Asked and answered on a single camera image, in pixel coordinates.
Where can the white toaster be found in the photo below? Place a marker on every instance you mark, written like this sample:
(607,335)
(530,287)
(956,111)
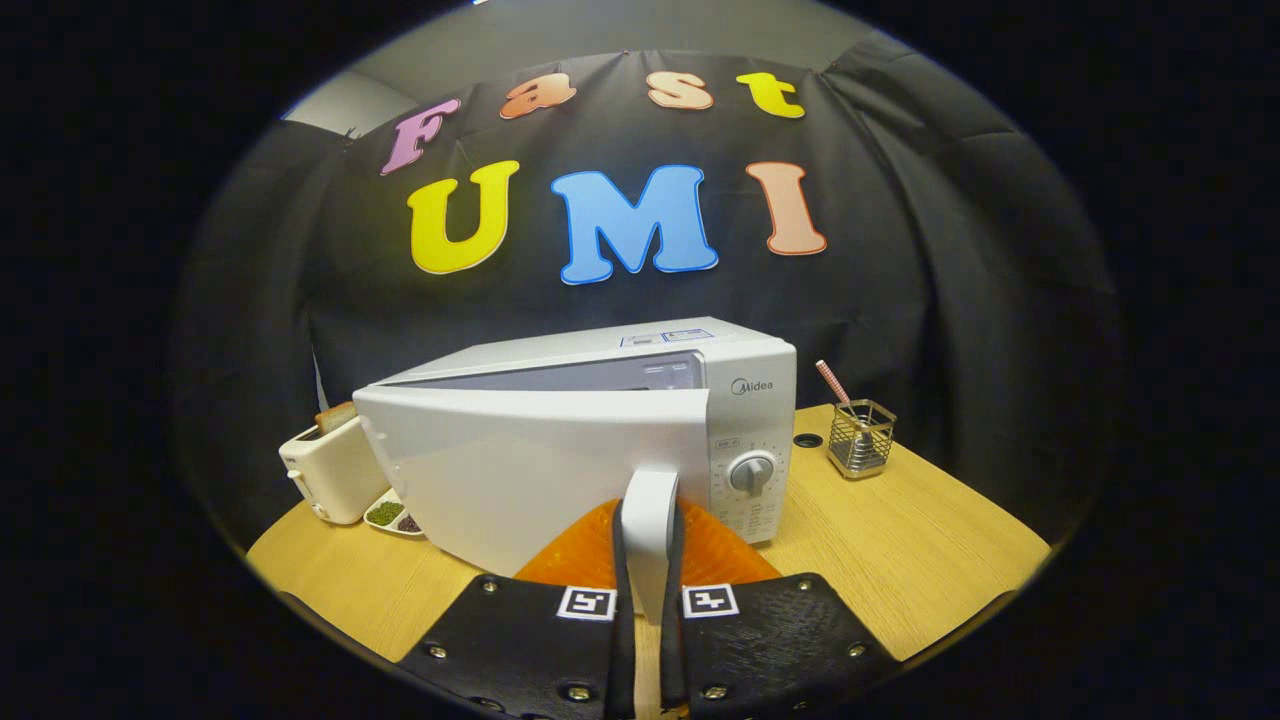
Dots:
(335,480)

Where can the bread slice in toaster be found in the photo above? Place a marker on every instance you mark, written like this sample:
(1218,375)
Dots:
(336,417)

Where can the pink striped straw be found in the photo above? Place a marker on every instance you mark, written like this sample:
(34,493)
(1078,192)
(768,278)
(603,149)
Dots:
(832,380)

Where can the white microwave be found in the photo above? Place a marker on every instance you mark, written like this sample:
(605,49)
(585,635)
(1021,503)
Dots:
(520,470)

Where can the white sectioned bean dish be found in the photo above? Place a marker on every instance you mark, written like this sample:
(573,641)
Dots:
(385,514)

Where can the black backdrop cloth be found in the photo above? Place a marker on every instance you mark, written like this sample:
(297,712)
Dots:
(950,250)

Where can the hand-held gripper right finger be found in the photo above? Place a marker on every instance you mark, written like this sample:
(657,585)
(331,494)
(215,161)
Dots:
(672,660)

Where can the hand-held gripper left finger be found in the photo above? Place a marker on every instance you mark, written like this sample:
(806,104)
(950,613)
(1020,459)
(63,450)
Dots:
(624,650)

